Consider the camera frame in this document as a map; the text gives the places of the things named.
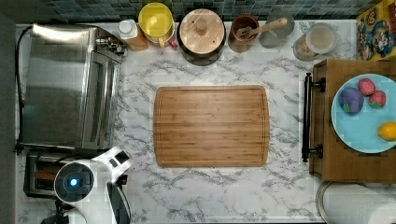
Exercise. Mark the bread slice in toaster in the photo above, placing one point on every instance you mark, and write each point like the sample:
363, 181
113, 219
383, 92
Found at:
48, 172

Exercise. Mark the small white capped bottle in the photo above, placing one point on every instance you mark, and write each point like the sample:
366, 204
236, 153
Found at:
131, 34

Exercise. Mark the lower red toy strawberry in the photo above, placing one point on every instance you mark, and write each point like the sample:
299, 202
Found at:
377, 99

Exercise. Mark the bamboo cutting board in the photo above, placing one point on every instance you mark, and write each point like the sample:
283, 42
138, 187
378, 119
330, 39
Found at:
211, 126

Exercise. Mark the stainless steel toaster oven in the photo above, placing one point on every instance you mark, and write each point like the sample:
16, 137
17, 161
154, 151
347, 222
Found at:
71, 87

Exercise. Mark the yellow cup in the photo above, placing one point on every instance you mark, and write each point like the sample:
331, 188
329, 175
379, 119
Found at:
156, 22

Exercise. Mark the upper red toy strawberry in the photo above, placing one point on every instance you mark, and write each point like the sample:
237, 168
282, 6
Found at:
366, 86

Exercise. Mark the brown wooden utensil holder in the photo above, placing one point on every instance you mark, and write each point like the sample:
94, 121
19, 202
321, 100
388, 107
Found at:
237, 43

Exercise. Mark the yellow toy lemon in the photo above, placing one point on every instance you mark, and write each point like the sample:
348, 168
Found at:
387, 131

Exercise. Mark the red toy strawberry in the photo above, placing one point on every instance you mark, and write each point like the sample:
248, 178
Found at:
366, 86
377, 99

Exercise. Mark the purple toy fruit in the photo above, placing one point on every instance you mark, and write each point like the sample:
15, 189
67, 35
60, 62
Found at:
351, 100

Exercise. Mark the black pot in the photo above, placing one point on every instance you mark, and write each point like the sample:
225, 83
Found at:
200, 59

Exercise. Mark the wooden box tray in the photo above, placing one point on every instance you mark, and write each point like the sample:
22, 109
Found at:
338, 161

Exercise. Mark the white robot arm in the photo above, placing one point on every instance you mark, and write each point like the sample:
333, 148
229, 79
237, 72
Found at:
91, 190

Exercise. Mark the light blue plate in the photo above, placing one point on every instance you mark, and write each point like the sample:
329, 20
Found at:
360, 131

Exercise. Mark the black tray handle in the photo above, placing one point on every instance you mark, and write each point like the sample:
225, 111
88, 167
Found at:
307, 150

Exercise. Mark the stainless steel slot toaster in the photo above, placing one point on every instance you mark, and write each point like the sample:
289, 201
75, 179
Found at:
38, 158

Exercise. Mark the clear jar with lid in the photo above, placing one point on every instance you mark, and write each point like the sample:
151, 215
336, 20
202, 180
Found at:
319, 39

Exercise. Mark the wooden round pot lid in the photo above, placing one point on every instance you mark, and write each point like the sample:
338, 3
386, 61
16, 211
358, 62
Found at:
201, 31

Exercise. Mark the colourful cereal box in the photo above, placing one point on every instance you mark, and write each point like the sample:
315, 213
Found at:
376, 32

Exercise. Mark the wooden spatula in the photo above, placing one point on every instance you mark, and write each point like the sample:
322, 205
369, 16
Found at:
248, 32

